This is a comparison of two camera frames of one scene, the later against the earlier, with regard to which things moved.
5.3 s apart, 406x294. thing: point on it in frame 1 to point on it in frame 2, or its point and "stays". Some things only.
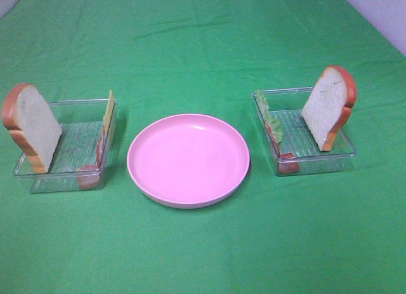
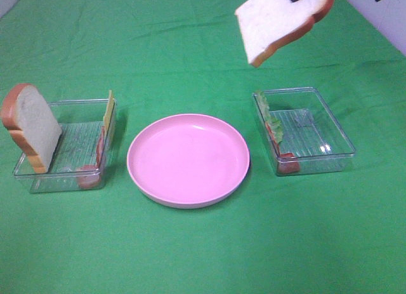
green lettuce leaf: (275, 127) stays
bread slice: (329, 106) to (270, 18)
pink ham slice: (287, 162) stays
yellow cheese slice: (109, 111) stays
